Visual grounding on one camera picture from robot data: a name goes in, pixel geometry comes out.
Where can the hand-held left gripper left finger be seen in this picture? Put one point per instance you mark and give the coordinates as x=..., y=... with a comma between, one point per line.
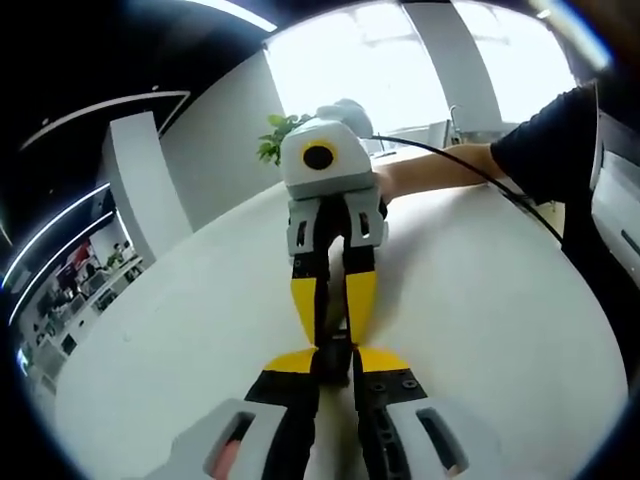
x=260, y=435

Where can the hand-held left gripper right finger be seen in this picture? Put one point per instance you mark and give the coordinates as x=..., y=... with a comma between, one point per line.
x=400, y=440

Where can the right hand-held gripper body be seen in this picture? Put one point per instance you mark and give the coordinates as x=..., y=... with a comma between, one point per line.
x=330, y=177

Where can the black plastic buckle part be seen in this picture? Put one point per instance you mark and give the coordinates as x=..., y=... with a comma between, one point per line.
x=336, y=336
x=331, y=367

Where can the green leafy plant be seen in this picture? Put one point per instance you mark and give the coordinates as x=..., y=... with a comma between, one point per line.
x=280, y=137

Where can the row of white office desks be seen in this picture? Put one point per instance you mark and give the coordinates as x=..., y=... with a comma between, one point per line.
x=85, y=310

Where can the person's black shirt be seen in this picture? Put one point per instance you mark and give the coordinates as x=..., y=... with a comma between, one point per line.
x=555, y=145

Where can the ceiling light strip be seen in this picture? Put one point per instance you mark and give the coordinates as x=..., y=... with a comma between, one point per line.
x=55, y=235

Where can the white grey device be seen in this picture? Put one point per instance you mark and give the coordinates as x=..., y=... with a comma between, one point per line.
x=617, y=200

